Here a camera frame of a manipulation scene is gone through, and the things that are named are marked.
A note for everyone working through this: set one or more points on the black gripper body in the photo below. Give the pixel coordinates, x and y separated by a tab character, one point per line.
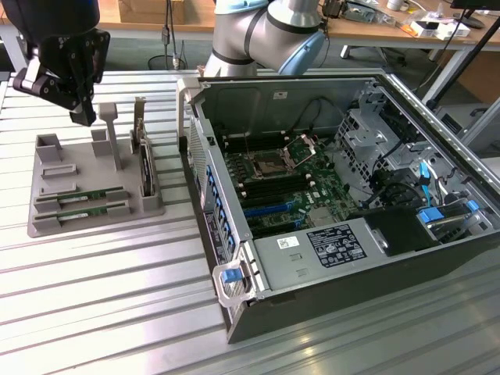
51	19

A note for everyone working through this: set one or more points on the green RAM stick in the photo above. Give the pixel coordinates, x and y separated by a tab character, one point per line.
93	213
97	193

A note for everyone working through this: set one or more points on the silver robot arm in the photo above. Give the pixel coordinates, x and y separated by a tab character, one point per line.
265	35

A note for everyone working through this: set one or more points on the grey parts rack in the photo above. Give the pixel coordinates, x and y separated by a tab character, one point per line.
86	176

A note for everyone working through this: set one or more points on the black graphics card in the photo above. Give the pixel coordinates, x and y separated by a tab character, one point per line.
146	168

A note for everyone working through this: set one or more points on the cardboard box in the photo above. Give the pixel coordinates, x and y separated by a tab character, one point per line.
140	11

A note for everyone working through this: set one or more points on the thin locking lever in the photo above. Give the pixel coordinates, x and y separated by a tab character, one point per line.
247	142

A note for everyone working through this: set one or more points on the black RAM slot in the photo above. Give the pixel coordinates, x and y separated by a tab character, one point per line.
258	140
275	187
258	144
273	179
258	136
273	183
277	191

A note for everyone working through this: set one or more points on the CPU socket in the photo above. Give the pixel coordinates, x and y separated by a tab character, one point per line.
267	166

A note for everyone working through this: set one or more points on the long black expansion slot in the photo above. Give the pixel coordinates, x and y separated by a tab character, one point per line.
261	201
273	227

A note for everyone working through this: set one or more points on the blue expansion slot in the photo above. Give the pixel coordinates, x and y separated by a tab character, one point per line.
265	210

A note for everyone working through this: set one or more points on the metal socket cover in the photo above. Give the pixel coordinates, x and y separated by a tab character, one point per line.
301	150

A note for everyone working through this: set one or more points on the blue release latch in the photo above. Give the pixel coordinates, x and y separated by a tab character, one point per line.
229	276

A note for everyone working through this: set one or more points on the green Dell motherboard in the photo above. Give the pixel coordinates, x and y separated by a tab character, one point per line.
324	183

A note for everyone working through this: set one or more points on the grey power supply unit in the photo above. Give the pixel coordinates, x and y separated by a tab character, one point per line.
281	269

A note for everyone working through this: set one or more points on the silver chipset heatsink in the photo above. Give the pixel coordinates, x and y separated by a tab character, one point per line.
320	218

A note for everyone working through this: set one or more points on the silver disk bay cage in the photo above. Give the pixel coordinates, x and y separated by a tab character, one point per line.
363	136

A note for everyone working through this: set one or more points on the cluttered wooden desk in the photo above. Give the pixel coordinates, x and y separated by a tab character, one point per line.
363	29

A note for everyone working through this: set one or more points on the grey desk device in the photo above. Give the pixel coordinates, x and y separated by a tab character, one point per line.
361	15

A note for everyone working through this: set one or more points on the open black PC case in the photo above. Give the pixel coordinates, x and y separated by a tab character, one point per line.
312	304

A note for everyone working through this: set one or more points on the white mug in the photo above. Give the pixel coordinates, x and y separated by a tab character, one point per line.
393	4

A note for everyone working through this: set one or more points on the black plastic shroud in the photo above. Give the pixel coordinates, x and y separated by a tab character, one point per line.
394	230

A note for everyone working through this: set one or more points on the white box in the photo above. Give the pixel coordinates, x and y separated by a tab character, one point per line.
449	31

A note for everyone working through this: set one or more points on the grey equipment box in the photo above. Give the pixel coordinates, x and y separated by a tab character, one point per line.
461	117

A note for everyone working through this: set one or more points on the black tripod pole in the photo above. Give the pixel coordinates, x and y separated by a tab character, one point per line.
468	58

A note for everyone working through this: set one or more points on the black monitor with stand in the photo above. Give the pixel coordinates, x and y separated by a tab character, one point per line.
470	21

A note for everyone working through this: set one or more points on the small blue tab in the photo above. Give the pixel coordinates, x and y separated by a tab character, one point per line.
472	206

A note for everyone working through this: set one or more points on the aluminium profile rail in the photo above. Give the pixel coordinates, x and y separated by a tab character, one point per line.
426	111

